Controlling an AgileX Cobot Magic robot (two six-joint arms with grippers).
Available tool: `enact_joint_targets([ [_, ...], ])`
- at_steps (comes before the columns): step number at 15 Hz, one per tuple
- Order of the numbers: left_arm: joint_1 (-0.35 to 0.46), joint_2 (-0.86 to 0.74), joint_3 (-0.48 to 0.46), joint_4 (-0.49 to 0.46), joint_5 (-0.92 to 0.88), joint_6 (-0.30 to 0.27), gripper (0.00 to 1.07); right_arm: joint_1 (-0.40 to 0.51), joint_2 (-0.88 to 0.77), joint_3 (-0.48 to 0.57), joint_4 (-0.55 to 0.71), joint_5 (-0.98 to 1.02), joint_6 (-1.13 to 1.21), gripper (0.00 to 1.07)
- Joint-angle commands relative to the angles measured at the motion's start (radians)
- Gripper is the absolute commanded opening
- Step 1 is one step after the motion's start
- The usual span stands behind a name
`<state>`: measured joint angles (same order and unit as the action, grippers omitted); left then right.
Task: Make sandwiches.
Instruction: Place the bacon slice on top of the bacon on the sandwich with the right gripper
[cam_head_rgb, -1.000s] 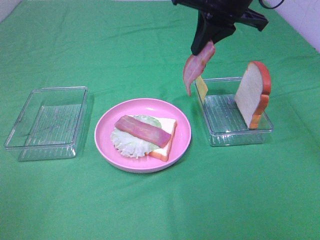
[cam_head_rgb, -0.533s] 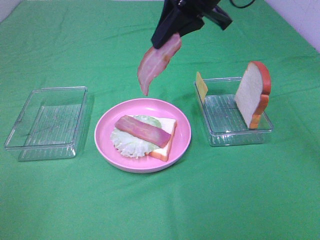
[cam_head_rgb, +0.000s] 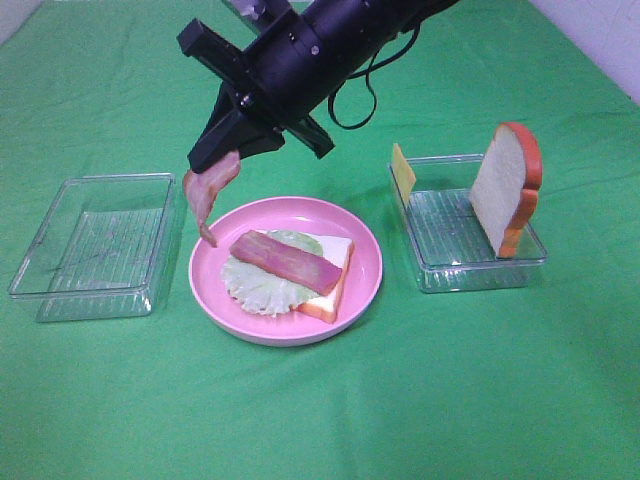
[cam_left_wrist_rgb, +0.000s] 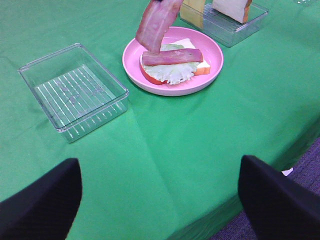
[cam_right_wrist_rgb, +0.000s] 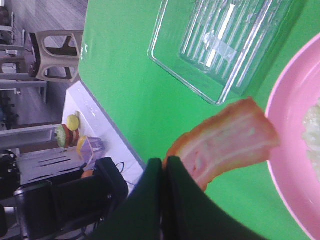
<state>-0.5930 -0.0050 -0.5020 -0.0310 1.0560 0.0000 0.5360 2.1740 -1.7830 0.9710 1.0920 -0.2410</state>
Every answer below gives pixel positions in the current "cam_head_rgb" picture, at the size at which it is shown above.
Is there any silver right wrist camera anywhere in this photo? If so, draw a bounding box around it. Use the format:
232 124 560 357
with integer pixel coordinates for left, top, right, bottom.
223 0 281 22

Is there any pink round plate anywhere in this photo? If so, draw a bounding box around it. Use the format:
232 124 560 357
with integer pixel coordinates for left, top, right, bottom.
189 196 383 347

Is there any clear plastic container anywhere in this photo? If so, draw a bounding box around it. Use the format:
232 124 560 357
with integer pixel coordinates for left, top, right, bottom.
389 154 547 294
8 173 184 323

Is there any left clear plastic container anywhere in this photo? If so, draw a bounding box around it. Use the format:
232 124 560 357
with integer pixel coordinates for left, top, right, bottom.
8 173 184 323

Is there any bacon strip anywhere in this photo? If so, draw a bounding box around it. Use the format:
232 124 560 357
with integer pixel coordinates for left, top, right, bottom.
183 150 241 248
229 230 353 296

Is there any yellow cheese slice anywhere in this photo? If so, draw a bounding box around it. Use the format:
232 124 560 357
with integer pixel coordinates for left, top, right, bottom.
391 143 416 208

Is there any green lettuce leaf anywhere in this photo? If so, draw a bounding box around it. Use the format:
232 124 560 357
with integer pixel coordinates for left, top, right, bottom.
221 230 325 316

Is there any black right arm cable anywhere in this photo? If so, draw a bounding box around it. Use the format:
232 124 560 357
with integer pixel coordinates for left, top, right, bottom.
327 22 422 130

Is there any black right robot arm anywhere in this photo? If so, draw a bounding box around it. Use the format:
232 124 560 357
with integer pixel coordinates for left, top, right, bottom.
177 1 451 173

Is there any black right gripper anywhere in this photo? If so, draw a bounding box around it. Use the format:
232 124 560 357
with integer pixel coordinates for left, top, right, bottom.
177 9 400 174

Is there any right clear plastic container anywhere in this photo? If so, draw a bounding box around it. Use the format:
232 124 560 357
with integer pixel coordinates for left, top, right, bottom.
389 154 547 294

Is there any toast bread slice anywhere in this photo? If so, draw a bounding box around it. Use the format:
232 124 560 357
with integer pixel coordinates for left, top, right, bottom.
294 233 356 325
470 122 543 258

